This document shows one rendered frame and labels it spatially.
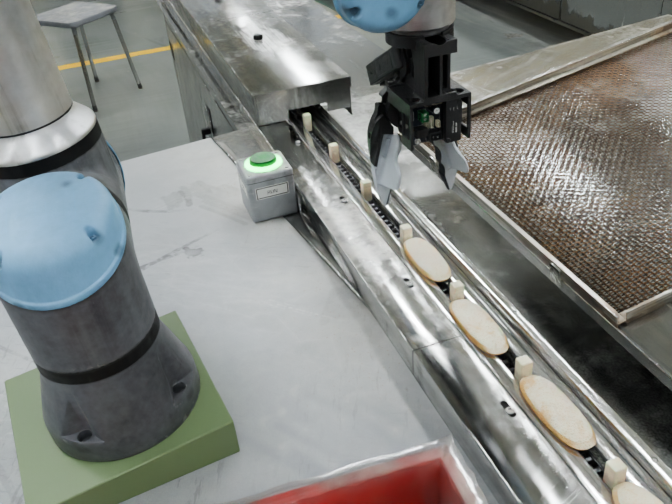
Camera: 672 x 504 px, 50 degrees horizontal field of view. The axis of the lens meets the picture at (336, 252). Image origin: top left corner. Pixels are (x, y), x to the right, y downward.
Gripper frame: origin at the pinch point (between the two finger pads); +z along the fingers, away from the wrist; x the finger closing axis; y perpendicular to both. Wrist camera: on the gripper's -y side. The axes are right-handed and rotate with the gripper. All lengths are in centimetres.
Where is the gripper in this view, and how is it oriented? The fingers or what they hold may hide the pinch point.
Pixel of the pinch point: (414, 186)
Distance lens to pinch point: 88.2
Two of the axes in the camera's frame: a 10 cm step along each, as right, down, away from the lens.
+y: 3.4, 5.0, -8.0
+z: 0.8, 8.3, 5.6
